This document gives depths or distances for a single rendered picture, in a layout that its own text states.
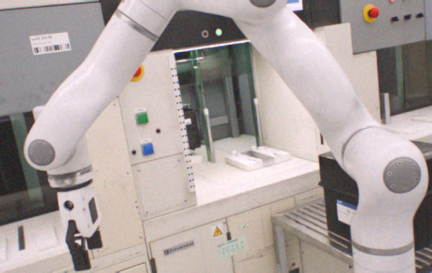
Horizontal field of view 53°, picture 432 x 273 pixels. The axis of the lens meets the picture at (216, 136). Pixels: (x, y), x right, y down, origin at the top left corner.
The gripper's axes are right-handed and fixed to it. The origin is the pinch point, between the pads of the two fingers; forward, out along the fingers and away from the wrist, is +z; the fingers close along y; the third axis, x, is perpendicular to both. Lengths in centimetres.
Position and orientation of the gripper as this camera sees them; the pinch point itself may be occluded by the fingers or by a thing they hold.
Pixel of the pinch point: (89, 254)
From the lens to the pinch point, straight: 95.6
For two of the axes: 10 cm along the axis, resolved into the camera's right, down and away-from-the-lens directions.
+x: -9.9, 1.4, 0.2
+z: 1.5, 9.7, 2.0
